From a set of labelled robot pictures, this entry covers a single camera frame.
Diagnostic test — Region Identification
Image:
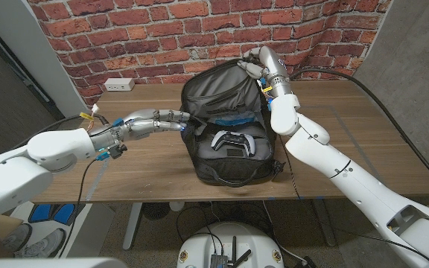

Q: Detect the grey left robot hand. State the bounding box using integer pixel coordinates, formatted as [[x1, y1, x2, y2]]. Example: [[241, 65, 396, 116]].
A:
[[119, 108, 192, 141]]

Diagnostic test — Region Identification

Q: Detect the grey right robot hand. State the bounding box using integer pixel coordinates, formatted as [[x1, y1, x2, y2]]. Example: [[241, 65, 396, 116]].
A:
[[236, 45, 289, 81]]

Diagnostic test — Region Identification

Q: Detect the black backpack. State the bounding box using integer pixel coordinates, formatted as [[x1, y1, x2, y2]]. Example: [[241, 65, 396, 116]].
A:
[[179, 58, 286, 188]]

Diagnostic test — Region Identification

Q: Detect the white black game controller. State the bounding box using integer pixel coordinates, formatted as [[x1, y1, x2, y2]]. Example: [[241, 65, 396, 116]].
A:
[[210, 130, 256, 156]]

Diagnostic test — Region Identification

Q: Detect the white power strip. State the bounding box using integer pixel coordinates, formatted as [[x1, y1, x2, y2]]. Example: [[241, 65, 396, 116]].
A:
[[104, 77, 136, 92]]

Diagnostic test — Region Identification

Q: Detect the red brick print backdrop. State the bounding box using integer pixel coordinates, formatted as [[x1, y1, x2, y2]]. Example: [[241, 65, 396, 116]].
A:
[[28, 0, 393, 109]]

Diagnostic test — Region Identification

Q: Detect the black round floor object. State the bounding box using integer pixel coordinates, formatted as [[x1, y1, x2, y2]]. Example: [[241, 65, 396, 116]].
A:
[[142, 202, 171, 220]]

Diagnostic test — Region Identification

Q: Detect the white table leg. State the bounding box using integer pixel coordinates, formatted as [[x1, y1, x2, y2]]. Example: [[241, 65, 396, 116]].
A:
[[122, 202, 144, 251]]

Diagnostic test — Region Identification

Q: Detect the blue black floor pad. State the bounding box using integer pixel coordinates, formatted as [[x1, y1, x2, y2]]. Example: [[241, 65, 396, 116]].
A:
[[28, 202, 86, 226]]

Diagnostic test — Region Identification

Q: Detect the white robot torso base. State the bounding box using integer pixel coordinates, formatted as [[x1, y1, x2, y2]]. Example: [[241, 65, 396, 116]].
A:
[[176, 222, 285, 268]]

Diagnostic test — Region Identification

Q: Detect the small grey computer box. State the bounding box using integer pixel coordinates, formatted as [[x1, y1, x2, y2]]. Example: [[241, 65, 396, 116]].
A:
[[209, 254, 229, 268]]

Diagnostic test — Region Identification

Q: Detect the grey sneaker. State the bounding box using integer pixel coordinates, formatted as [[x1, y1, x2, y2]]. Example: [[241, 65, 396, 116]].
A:
[[15, 228, 66, 258], [1, 223, 33, 252]]

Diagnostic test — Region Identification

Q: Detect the slanted black antenna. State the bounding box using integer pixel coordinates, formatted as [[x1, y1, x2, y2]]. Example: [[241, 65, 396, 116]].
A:
[[235, 249, 252, 268]]

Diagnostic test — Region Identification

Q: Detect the white robot chest edge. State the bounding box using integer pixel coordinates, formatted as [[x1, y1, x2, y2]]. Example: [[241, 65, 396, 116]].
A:
[[0, 256, 128, 268]]

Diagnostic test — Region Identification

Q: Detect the grey table leg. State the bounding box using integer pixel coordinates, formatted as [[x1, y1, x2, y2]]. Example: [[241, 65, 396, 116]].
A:
[[313, 199, 337, 247]]

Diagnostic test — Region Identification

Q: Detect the tan cardboard piece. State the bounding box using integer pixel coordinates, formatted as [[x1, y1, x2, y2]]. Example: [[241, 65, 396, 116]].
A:
[[0, 214, 25, 239]]

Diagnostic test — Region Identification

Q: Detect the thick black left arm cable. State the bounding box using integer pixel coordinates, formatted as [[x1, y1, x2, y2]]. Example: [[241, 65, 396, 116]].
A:
[[11, 114, 110, 150]]

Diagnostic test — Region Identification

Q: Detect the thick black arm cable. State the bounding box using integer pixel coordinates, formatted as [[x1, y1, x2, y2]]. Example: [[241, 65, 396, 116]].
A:
[[11, 114, 110, 150], [290, 68, 429, 197]]

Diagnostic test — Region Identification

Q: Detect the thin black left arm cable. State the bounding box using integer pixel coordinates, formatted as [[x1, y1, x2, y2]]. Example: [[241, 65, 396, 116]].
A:
[[57, 158, 100, 258]]

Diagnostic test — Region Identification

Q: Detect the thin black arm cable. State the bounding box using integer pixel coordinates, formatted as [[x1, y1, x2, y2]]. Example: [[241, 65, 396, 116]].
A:
[[57, 158, 100, 258], [278, 135, 429, 263]]

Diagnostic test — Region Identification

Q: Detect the black floor cable loop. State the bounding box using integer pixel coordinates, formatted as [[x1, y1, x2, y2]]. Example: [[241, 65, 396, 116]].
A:
[[176, 205, 225, 256]]

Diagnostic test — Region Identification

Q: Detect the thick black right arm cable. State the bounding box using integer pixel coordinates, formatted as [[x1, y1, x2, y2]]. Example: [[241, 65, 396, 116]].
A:
[[290, 68, 429, 197]]

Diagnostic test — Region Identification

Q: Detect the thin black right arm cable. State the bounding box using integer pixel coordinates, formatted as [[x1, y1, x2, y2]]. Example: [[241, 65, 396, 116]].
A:
[[278, 135, 429, 263]]

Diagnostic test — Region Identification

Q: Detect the white floor cable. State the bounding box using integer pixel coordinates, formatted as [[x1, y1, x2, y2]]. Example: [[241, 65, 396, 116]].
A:
[[261, 200, 308, 264]]

